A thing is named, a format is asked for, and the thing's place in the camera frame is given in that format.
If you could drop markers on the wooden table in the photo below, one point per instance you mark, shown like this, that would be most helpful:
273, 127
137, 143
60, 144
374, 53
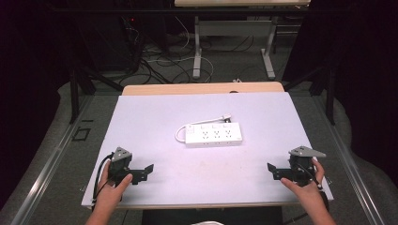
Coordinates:
187, 88

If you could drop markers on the black metal stand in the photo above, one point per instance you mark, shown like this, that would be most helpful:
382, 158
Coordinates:
75, 93
330, 93

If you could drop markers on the dark curtain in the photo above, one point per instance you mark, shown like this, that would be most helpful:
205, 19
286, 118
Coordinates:
28, 62
366, 62

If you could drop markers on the white desk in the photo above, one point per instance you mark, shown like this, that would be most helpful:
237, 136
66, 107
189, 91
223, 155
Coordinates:
234, 28

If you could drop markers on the white power strip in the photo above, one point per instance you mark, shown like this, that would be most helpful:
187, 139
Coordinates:
214, 135

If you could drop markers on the white power plug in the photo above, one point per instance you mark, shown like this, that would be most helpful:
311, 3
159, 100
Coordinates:
226, 117

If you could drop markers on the white table board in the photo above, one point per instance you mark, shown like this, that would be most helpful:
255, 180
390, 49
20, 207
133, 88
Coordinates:
156, 125

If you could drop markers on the aluminium floor rail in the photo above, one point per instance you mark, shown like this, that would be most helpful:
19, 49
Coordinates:
47, 170
350, 162

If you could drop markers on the dark table grommet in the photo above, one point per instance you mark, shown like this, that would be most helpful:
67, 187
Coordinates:
233, 92

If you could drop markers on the person's right hand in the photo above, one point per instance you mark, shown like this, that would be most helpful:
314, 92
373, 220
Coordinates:
309, 192

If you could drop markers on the black horizontal bar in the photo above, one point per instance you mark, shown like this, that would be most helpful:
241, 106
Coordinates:
125, 10

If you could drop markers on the person's left hand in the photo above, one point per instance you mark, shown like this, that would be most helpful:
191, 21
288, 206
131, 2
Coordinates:
109, 192

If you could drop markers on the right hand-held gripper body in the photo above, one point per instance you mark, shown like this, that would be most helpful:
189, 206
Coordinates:
301, 165

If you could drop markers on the white cloth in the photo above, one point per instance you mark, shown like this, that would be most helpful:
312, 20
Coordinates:
208, 223

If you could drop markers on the dark equipment rack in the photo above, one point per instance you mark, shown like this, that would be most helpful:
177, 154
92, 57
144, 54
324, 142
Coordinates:
109, 43

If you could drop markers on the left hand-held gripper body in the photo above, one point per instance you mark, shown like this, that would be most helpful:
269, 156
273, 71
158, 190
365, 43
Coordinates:
120, 164

